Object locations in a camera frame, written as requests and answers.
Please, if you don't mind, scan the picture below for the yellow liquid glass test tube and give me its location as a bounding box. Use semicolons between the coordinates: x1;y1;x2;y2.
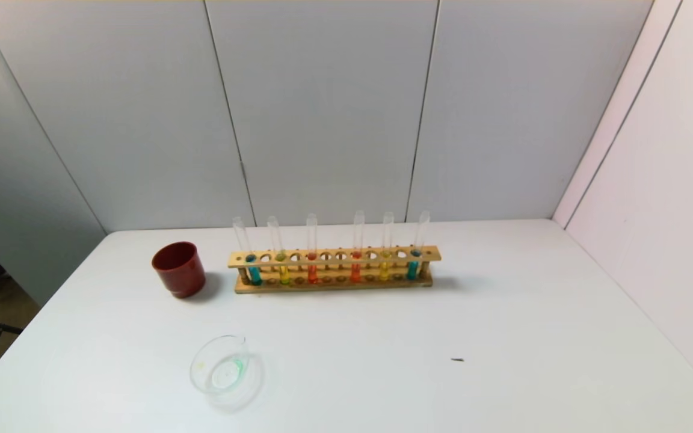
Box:
267;216;291;286
379;212;395;282

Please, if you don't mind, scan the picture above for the blue liquid glass test tube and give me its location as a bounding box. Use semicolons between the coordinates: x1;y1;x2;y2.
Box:
406;210;431;281
232;217;262;286

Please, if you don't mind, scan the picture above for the orange liquid glass test tube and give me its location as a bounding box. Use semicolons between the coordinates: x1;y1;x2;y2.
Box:
306;213;319;284
350;210;365;283

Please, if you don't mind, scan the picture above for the wooden test tube rack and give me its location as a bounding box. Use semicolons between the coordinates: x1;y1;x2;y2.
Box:
228;245;442;294

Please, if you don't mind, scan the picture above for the dark red plastic cup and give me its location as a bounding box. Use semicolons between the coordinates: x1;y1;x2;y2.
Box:
152;242;207;299

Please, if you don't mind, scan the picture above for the clear glass dish with spout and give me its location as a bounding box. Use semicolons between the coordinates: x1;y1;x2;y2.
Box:
189;335;251;396

